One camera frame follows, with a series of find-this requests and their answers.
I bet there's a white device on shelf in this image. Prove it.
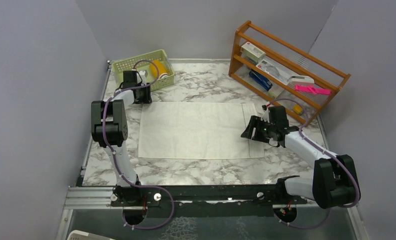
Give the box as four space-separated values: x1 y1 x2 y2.
289 75 314 87

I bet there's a blue flat object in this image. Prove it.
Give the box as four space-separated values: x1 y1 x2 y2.
249 70 272 91

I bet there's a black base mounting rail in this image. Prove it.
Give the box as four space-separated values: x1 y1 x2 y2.
111 184 307 218

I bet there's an orange wooden shelf rack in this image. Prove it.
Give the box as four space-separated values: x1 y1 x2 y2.
228 21 351 121

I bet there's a yellow brown bear towel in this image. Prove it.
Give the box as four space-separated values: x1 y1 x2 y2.
149 60 169 79

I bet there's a pink clip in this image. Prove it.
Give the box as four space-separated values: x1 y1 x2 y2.
294 85 331 96

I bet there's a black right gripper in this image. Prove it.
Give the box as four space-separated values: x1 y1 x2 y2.
242 115 276 143

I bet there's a light green plastic basket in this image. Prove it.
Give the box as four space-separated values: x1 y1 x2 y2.
112 49 175 91

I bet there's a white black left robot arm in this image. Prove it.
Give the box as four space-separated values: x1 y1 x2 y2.
91 69 152 206

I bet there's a yellow grey sponge block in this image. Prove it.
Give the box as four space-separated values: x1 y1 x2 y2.
293 104 305 116

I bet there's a white basket at bottom edge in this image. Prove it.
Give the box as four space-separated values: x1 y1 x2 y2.
67 230 113 240

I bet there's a white towel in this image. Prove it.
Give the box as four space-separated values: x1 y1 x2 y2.
138 102 264 160

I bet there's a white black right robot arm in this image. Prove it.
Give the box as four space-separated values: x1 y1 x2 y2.
241 106 361 209

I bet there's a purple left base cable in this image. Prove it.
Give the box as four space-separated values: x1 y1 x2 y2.
122 187 176 231

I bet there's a white green small box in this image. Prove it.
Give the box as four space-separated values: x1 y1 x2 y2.
240 42 265 64

